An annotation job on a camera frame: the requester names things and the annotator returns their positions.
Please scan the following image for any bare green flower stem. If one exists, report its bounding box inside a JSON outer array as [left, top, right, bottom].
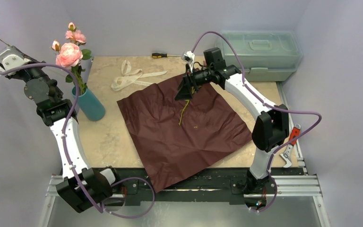
[[178, 100, 190, 126]]

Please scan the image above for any small pink rose stem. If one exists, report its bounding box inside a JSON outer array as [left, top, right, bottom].
[[52, 40, 78, 70]]

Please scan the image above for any large pink rose stem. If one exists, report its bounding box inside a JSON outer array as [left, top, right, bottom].
[[51, 22, 91, 95]]

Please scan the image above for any dark maroon wrapping paper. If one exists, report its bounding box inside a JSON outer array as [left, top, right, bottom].
[[117, 75, 252, 192]]

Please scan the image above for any cream printed ribbon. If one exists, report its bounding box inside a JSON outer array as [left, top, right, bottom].
[[111, 60, 167, 92]]

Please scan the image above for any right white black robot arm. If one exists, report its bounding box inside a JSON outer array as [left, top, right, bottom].
[[174, 48, 289, 192]]

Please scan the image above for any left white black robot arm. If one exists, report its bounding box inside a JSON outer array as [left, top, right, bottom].
[[0, 60, 122, 213]]

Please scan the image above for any teal cylindrical vase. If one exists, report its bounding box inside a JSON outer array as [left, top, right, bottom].
[[77, 88, 106, 122]]

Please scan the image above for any yellow black screwdriver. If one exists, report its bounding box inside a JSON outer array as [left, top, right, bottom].
[[151, 52, 180, 59]]

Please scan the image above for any green translucent plastic toolbox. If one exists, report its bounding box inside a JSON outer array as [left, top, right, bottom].
[[216, 31, 303, 82]]

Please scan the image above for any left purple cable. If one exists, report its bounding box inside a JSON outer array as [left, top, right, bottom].
[[0, 62, 156, 220]]

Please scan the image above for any purple cable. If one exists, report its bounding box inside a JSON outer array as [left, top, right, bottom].
[[190, 30, 322, 213], [0, 62, 156, 220]]

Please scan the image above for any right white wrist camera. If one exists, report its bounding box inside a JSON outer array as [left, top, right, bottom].
[[181, 51, 195, 72]]

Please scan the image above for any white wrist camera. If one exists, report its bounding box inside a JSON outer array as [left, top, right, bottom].
[[0, 47, 31, 75], [181, 51, 195, 72]]

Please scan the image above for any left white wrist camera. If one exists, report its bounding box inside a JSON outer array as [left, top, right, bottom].
[[0, 47, 31, 75]]

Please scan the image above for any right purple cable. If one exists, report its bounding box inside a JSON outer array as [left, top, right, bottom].
[[190, 30, 322, 213]]

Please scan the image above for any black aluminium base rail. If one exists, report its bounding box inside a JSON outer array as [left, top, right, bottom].
[[46, 167, 323, 207]]

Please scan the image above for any orange handled utility knife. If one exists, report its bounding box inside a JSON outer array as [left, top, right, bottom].
[[280, 124, 301, 168]]

